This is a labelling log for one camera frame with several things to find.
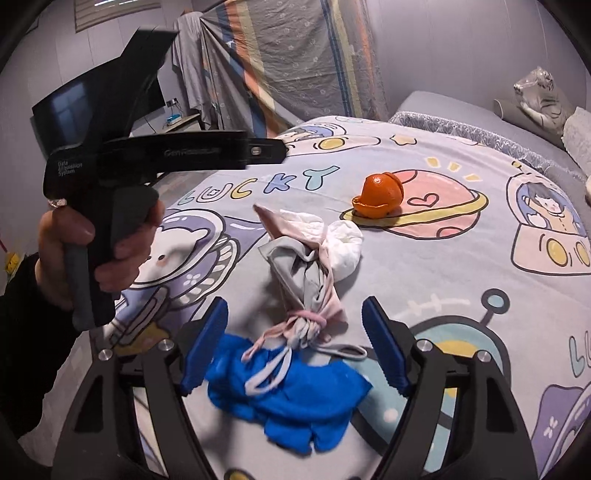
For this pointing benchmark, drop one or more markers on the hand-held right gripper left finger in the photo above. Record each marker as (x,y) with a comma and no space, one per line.
(205,346)

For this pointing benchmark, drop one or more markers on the grey bolster pillow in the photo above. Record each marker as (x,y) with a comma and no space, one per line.
(508,113)

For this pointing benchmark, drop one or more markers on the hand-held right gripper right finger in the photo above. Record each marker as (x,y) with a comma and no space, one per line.
(385,346)

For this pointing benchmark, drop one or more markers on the person's left forearm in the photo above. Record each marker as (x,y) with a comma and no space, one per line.
(32,346)

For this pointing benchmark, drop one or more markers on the black wall television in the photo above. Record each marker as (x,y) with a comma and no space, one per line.
(69,99)

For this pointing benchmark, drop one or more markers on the grey fuzzy pillow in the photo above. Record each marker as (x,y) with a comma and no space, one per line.
(577,138)

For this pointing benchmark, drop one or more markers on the white television cabinet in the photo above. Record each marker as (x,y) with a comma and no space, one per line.
(182,122)

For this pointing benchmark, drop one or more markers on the striped hanging bed sheet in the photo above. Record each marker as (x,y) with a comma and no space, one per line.
(300,60)

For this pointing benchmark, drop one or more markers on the cartoon printed blanket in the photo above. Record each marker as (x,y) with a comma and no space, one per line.
(461,286)

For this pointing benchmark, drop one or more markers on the grey hanging cloth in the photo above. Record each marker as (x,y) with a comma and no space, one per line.
(189,60)

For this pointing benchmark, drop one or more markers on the orange peel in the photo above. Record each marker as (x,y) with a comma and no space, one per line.
(378,196)

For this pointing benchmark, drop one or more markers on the grey quilted bed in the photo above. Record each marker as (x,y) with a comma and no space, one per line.
(452,110)

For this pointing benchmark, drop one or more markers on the wrapped tiger plush toy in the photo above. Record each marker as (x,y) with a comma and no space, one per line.
(542,99)

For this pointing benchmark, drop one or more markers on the person's left hand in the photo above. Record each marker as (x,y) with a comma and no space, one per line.
(124,258)

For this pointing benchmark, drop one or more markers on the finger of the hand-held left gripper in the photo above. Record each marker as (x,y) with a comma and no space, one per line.
(268,151)

